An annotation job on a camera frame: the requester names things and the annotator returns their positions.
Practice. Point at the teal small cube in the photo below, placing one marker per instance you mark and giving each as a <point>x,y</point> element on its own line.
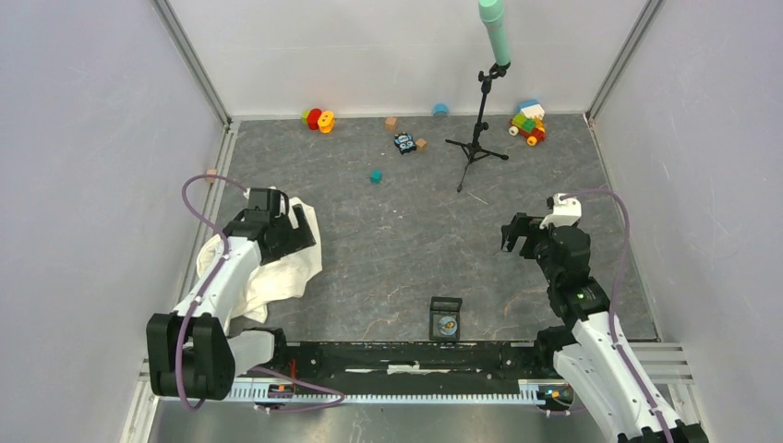
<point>376,177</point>

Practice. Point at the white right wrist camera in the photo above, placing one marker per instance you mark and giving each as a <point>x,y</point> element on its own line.
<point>564,211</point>

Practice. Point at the black tripod stand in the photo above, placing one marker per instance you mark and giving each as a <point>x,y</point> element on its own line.
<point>473,151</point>

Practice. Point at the white floral t-shirt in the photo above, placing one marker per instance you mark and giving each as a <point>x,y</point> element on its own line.
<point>233,284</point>

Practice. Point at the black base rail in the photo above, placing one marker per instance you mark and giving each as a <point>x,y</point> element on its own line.
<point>414,367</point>

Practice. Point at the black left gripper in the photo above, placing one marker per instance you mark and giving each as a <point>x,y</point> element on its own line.
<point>290,246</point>

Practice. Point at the colourful brick toy car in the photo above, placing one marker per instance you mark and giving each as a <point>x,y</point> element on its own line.
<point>528,123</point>

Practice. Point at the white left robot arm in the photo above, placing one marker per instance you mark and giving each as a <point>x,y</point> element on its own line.
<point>195,358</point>

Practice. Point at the white slotted cable duct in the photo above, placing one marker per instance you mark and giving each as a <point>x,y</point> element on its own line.
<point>274,392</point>

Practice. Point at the black brooch box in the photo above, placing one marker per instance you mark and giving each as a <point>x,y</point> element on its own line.
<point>441,306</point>

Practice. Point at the black blue robot toy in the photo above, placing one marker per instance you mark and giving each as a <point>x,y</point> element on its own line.
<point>404,143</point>

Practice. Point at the blue round block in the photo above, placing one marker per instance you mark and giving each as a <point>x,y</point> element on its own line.
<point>440,109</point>

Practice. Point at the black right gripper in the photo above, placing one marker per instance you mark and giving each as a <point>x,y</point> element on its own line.
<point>525,226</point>

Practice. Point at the red yellow green ring toy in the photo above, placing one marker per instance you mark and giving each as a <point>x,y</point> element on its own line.
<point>317,119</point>

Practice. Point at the teal foam microphone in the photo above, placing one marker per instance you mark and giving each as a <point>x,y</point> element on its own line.
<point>492,13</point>

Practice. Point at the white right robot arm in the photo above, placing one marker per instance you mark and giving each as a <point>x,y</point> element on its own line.
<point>588,351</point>

